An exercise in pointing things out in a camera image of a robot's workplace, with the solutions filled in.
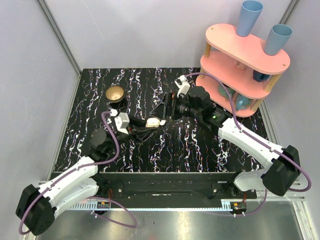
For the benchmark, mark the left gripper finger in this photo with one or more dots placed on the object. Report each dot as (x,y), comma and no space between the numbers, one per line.
(141,134)
(137,122)

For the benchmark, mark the aluminium rail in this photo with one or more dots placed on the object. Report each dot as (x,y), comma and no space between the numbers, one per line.
(160,205)

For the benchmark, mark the blue cup right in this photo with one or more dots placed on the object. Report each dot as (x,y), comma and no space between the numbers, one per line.
(277,38)

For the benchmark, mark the teal mug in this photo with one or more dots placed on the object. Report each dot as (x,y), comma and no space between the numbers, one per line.
(224,91)
(242,102)

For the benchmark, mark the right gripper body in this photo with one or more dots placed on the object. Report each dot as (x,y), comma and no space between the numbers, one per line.
(180,107)

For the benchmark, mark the pink three-tier shelf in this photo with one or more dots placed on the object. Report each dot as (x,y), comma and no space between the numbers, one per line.
(224,47)

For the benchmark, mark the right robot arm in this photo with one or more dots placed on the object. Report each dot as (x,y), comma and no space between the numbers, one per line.
(279,164)

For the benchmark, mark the dark blue mug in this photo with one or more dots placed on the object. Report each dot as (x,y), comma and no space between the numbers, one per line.
(260,77)

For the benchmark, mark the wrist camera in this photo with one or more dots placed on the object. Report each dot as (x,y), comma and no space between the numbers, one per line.
(183,85)
(121,122)

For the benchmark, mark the beige earbud charging case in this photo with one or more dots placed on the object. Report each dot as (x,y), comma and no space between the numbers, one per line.
(152,122)

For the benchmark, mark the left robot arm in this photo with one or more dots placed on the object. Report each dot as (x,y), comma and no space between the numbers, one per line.
(38,207)

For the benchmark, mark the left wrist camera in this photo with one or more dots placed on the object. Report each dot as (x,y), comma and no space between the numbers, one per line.
(121,122)

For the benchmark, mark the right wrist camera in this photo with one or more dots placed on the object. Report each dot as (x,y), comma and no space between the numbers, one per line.
(183,85)

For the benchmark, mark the teal mug right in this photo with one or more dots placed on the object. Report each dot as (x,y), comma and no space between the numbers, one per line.
(242,102)

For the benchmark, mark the teal mug left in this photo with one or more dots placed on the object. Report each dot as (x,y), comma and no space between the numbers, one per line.
(224,91)

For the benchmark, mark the white earbud charging case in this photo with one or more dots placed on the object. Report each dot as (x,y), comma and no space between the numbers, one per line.
(162,122)

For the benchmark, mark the blue cup rear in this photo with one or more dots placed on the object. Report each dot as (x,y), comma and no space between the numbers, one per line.
(249,13)

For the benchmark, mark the blue cup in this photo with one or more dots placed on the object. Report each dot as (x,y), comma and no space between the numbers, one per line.
(277,38)
(249,13)

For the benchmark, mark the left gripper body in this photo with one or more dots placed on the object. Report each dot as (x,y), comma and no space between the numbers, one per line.
(131,130)

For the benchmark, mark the gold bowl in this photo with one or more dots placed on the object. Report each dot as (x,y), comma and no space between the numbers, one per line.
(115,94)

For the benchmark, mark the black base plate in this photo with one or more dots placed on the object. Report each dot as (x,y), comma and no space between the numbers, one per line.
(212,185)

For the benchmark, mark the pink small cup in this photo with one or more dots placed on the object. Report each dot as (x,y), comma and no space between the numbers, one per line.
(239,65)

